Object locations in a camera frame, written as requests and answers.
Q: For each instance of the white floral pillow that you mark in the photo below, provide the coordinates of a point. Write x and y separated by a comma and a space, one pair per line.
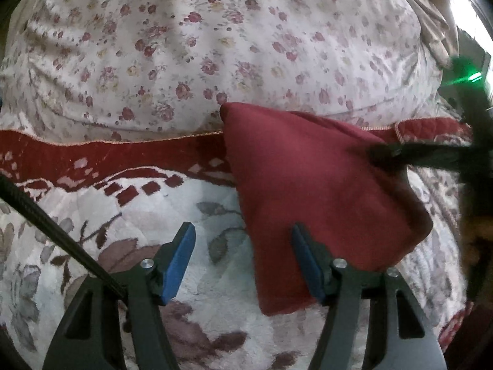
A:
192, 46

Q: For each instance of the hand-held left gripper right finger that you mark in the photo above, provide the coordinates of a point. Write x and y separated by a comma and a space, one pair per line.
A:
306, 262

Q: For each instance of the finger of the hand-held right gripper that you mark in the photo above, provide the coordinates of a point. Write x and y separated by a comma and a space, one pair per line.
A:
416, 156

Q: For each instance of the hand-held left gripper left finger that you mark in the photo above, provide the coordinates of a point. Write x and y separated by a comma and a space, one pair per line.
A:
178, 262

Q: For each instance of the beige cloth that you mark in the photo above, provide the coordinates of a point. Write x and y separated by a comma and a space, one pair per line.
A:
423, 7

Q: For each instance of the red and white quilted bedspread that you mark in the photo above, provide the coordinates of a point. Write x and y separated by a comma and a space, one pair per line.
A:
134, 208

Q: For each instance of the maroon shirt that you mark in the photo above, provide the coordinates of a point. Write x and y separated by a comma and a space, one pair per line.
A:
316, 200

